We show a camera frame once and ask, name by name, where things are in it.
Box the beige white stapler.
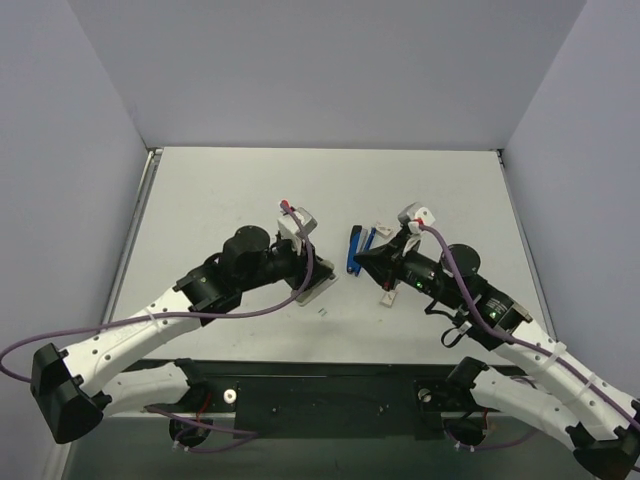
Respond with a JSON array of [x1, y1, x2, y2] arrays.
[[295, 273, 338, 307]]

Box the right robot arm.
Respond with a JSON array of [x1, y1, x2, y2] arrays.
[[352, 226, 639, 479]]

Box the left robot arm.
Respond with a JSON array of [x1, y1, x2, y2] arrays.
[[30, 226, 336, 444]]

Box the white staple box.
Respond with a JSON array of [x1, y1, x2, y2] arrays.
[[375, 221, 394, 238]]

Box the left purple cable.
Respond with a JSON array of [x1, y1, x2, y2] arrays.
[[0, 199, 316, 384]]

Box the purple cable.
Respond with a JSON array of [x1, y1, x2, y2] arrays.
[[0, 199, 316, 384], [417, 222, 640, 431]]

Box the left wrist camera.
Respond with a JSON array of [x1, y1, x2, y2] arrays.
[[277, 208, 317, 255]]

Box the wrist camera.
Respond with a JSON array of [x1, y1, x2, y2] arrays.
[[397, 202, 436, 255], [277, 208, 317, 255]]

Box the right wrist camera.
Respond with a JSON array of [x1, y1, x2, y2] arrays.
[[397, 202, 436, 255]]

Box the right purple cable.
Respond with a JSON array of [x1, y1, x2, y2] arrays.
[[417, 222, 640, 431]]

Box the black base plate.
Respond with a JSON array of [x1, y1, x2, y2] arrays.
[[153, 359, 488, 443]]

